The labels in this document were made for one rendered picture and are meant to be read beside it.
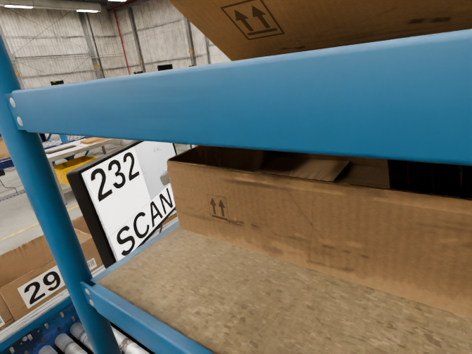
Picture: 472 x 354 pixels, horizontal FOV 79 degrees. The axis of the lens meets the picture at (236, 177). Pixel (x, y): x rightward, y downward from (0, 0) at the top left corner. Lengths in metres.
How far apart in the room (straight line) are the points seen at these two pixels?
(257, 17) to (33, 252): 1.64
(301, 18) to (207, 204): 0.22
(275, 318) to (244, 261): 0.08
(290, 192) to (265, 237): 0.07
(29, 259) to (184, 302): 1.55
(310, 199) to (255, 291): 0.10
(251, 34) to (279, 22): 0.04
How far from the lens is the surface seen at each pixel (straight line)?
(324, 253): 0.30
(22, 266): 1.81
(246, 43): 0.39
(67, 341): 1.56
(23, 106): 0.28
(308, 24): 0.34
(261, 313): 0.28
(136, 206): 0.95
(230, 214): 0.34
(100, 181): 0.84
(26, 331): 1.54
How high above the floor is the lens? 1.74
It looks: 21 degrees down
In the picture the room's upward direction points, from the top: 7 degrees counter-clockwise
